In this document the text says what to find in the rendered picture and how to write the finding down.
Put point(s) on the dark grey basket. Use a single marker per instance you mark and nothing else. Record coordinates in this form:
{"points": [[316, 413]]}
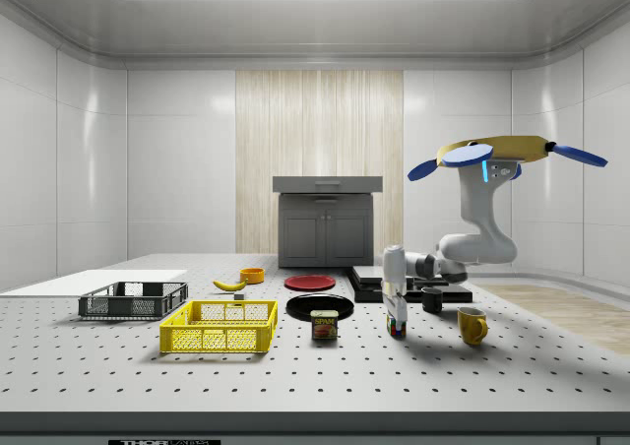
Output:
{"points": [[128, 307]]}

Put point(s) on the drone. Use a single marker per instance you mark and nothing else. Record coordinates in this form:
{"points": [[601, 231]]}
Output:
{"points": [[512, 146]]}

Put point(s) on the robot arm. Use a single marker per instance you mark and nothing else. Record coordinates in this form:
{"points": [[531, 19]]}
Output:
{"points": [[480, 209]]}

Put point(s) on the black mug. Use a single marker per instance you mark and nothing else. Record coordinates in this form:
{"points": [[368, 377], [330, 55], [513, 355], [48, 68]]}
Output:
{"points": [[432, 301]]}

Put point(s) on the puzzle cube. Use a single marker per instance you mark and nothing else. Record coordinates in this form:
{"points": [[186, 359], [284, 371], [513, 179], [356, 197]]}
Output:
{"points": [[396, 329]]}

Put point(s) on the yellow basket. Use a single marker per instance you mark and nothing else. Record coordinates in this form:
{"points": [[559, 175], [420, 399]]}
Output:
{"points": [[216, 337]]}

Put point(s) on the yellow bowl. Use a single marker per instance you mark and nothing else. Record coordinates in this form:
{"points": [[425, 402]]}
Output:
{"points": [[252, 276]]}

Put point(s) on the white cabinet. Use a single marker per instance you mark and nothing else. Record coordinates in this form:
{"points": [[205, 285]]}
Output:
{"points": [[325, 233]]}

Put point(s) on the banana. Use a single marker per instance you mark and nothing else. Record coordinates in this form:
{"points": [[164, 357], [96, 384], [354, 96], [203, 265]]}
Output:
{"points": [[230, 286]]}

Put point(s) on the yellow mug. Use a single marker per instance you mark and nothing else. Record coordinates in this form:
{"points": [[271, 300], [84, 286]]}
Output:
{"points": [[470, 326]]}

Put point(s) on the flat-sided can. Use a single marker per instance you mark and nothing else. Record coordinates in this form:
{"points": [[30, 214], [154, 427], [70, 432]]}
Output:
{"points": [[324, 326]]}

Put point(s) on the red plate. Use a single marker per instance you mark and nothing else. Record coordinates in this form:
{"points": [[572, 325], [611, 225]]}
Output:
{"points": [[310, 282]]}

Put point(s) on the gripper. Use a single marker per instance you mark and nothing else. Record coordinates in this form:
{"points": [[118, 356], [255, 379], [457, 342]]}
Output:
{"points": [[396, 306]]}

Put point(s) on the black plate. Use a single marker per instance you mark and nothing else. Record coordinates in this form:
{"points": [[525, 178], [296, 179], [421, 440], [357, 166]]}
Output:
{"points": [[300, 307]]}

